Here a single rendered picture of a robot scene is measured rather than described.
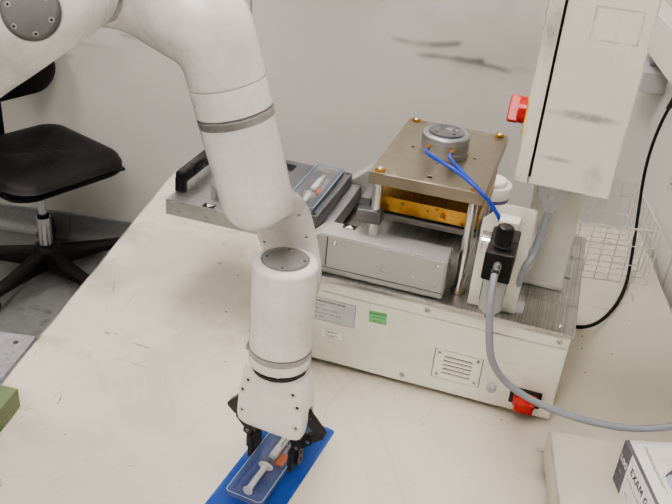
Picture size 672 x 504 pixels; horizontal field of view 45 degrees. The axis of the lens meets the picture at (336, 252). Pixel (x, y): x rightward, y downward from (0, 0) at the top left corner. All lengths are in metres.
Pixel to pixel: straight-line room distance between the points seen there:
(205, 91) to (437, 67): 1.95
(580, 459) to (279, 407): 0.45
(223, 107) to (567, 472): 0.71
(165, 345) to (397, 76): 1.61
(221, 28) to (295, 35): 1.95
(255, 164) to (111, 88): 2.19
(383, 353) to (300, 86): 1.66
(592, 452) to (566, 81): 0.54
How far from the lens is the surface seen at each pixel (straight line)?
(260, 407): 1.14
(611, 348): 1.63
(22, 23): 0.88
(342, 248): 1.30
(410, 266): 1.28
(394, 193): 1.32
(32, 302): 3.02
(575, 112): 1.16
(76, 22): 0.88
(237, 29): 0.90
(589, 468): 1.27
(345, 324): 1.36
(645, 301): 1.81
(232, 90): 0.91
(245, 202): 0.95
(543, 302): 1.35
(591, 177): 1.18
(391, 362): 1.38
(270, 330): 1.04
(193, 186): 1.51
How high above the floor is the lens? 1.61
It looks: 29 degrees down
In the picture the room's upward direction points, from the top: 5 degrees clockwise
